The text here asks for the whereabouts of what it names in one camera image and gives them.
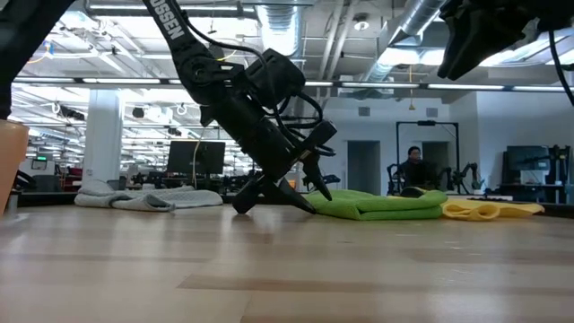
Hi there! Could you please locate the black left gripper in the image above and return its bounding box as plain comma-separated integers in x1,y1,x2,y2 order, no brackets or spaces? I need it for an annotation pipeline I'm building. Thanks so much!
199,87,338,215

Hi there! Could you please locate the black beam with light strips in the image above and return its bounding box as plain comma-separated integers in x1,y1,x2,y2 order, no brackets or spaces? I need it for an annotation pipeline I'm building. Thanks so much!
13,76,574,93

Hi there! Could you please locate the grey waffle microfiber towel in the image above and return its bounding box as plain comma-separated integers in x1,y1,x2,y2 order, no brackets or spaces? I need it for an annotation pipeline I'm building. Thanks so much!
74,179,224,213

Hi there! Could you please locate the yellow microfiber towel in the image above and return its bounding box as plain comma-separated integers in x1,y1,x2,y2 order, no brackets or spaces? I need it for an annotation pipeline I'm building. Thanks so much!
441,196,546,223

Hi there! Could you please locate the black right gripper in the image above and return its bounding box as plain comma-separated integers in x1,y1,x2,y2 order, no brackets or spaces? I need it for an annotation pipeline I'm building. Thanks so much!
437,0,552,82

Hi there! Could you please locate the silver ventilation duct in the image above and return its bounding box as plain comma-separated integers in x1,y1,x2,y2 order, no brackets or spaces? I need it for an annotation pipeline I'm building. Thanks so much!
255,4,306,57

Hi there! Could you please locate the white pillar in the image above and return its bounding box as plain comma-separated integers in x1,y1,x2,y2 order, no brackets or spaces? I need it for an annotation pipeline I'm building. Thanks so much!
82,88,125,183

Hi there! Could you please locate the black desk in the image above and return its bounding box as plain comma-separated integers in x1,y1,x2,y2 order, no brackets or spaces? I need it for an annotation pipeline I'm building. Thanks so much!
498,181,573,203

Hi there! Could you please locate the black computer monitor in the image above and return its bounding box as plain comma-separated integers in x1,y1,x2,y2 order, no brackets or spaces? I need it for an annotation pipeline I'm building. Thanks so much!
166,140,227,177
506,144,551,174

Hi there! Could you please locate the black gantry frame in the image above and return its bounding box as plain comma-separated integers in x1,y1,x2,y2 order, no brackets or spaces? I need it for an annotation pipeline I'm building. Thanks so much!
396,119,461,194

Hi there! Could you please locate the green microfiber towel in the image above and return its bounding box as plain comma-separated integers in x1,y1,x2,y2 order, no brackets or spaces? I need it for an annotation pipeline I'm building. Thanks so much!
303,188,449,222

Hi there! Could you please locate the person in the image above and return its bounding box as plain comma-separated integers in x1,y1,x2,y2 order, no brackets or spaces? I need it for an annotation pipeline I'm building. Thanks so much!
396,145,439,192

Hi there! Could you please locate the orange plastic bin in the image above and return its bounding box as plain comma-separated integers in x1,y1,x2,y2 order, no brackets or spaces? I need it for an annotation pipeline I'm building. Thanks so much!
0,118,30,219

